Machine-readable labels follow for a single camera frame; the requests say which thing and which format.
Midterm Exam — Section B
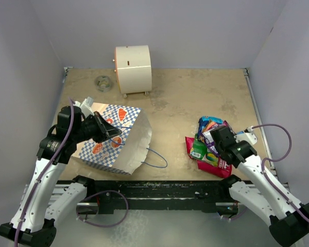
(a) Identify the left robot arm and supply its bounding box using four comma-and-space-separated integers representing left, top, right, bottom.
0, 103, 121, 246

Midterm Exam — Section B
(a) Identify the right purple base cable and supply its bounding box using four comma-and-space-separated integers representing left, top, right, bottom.
220, 203, 248, 222

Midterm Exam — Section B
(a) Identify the blue gummy candy bag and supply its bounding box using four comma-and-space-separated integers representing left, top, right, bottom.
197, 116, 234, 134

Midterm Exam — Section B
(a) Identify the white cylindrical box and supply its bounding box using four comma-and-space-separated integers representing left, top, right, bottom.
113, 45, 152, 98

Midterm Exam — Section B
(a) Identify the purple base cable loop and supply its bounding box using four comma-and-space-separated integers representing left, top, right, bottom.
76, 189, 130, 227

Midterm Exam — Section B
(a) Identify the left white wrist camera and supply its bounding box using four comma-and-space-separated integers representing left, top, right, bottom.
74, 97, 94, 117

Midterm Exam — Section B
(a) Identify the clear tape roll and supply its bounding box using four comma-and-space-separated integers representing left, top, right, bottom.
95, 75, 112, 93

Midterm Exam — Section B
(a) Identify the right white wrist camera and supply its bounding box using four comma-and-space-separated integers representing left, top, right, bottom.
234, 126, 258, 146

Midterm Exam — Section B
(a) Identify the green snack bag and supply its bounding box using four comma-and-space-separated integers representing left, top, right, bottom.
189, 135, 218, 167

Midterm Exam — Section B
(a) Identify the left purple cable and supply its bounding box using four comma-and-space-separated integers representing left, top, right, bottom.
14, 97, 75, 247

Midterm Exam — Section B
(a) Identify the orange Fox's fruits candy bag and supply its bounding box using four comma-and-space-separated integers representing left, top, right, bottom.
202, 121, 221, 133

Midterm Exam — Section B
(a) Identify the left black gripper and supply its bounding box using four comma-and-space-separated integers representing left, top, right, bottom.
73, 111, 122, 144

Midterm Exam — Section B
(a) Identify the red orange snack packet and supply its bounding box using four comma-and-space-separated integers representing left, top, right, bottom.
197, 126, 219, 157

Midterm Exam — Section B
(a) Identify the blue checkered paper bag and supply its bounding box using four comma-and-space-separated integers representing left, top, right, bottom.
73, 103, 152, 175

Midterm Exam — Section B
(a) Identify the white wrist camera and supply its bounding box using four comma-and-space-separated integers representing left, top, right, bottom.
234, 126, 258, 146
74, 97, 94, 117

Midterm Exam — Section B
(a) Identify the red chips bag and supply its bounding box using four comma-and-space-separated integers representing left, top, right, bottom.
185, 137, 232, 179

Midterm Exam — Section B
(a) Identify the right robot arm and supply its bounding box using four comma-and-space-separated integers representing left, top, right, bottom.
210, 125, 309, 246

